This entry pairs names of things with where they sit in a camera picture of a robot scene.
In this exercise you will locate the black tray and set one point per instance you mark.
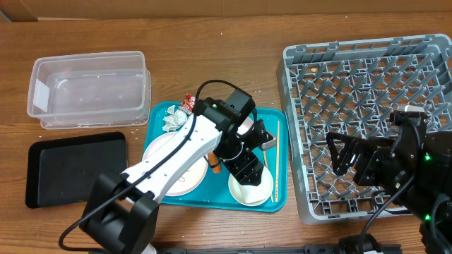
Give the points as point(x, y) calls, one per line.
point(63, 171)

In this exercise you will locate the white cup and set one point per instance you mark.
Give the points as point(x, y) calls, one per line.
point(251, 194)

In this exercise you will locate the white bowl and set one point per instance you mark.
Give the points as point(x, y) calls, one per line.
point(233, 186)

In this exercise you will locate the wooden chopstick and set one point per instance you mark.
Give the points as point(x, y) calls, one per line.
point(277, 163)
point(266, 165)

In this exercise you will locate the grey dish rack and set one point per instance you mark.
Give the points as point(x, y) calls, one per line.
point(351, 87)

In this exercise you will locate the crumpled white tissue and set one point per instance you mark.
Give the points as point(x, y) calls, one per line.
point(175, 119)

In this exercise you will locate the right wooden chopstick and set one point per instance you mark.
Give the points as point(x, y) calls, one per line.
point(277, 163)

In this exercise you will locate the pink plate with food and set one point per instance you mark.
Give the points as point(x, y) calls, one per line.
point(191, 179)

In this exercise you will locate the left wooden chopstick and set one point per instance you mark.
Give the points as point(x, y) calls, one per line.
point(266, 165)

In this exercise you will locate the pink bowl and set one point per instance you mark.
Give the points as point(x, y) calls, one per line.
point(245, 126)

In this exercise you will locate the orange carrot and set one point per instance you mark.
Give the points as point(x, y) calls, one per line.
point(214, 163)

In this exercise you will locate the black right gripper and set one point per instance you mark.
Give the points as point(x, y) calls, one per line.
point(368, 154)

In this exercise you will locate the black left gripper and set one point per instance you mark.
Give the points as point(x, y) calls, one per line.
point(244, 168)

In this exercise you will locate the red snack wrapper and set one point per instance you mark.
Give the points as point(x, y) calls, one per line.
point(187, 104)

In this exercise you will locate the teal serving tray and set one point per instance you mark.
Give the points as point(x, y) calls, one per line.
point(213, 192)

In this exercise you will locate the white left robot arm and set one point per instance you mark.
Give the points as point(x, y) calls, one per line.
point(122, 210)

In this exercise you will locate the clear plastic bin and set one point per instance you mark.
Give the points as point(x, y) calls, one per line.
point(95, 90)

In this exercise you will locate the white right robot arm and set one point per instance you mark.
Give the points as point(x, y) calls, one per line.
point(413, 169)

